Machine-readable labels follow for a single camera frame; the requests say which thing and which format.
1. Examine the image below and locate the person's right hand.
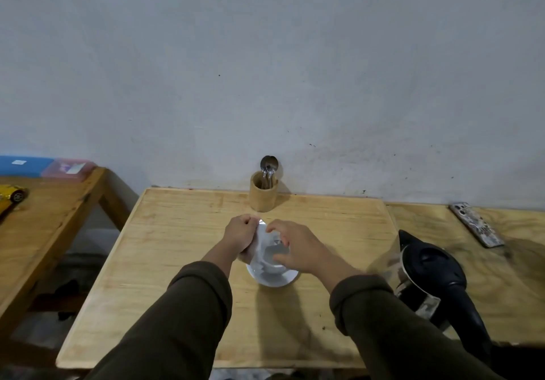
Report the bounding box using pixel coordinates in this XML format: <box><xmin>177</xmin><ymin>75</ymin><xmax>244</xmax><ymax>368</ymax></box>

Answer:
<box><xmin>266</xmin><ymin>220</ymin><xmax>338</xmax><ymax>277</ymax></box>

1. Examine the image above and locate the person's left hand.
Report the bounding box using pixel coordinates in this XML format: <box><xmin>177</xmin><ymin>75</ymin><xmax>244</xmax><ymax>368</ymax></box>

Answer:
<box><xmin>220</xmin><ymin>214</ymin><xmax>261</xmax><ymax>263</ymax></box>

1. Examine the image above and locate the person's right forearm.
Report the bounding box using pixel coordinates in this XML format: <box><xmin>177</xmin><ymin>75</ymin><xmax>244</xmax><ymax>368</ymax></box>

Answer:
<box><xmin>313</xmin><ymin>255</ymin><xmax>505</xmax><ymax>380</ymax></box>

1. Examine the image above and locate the person's left forearm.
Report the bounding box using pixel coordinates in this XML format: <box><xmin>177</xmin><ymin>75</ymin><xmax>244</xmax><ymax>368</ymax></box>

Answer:
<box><xmin>85</xmin><ymin>243</ymin><xmax>240</xmax><ymax>380</ymax></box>

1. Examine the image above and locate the white ceramic cup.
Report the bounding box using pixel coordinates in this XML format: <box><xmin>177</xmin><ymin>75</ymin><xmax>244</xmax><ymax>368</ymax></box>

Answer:
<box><xmin>252</xmin><ymin>239</ymin><xmax>293</xmax><ymax>276</ymax></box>

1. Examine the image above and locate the white saucer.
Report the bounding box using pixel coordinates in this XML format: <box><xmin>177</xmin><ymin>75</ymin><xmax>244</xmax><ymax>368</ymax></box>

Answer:
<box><xmin>246</xmin><ymin>260</ymin><xmax>300</xmax><ymax>288</ymax></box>

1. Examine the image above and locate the bamboo utensil holder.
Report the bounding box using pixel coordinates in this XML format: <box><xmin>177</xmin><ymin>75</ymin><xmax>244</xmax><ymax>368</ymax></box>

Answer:
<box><xmin>249</xmin><ymin>171</ymin><xmax>279</xmax><ymax>213</ymax></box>

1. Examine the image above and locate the black glass electric kettle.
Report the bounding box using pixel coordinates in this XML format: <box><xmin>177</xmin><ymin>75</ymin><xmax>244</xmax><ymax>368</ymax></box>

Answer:
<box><xmin>393</xmin><ymin>229</ymin><xmax>494</xmax><ymax>363</ymax></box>

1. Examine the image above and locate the pink plastic box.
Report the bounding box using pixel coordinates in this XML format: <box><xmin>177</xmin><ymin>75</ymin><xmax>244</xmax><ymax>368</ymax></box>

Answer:
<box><xmin>41</xmin><ymin>158</ymin><xmax>98</xmax><ymax>182</ymax></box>

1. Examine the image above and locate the phone with patterned case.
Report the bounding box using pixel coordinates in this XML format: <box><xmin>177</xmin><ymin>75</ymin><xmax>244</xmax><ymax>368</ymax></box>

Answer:
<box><xmin>448</xmin><ymin>202</ymin><xmax>506</xmax><ymax>249</ymax></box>

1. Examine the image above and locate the wooden side table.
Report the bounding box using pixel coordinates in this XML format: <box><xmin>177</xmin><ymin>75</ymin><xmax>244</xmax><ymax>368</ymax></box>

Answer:
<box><xmin>0</xmin><ymin>167</ymin><xmax>133</xmax><ymax>342</ymax></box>

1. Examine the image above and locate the blue plastic box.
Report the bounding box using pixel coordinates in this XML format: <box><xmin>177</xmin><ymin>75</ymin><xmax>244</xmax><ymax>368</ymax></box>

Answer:
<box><xmin>0</xmin><ymin>156</ymin><xmax>55</xmax><ymax>179</ymax></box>

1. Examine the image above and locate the yellow toy car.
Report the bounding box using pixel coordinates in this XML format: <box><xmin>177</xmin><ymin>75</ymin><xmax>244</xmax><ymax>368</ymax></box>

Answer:
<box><xmin>0</xmin><ymin>184</ymin><xmax>29</xmax><ymax>217</ymax></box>

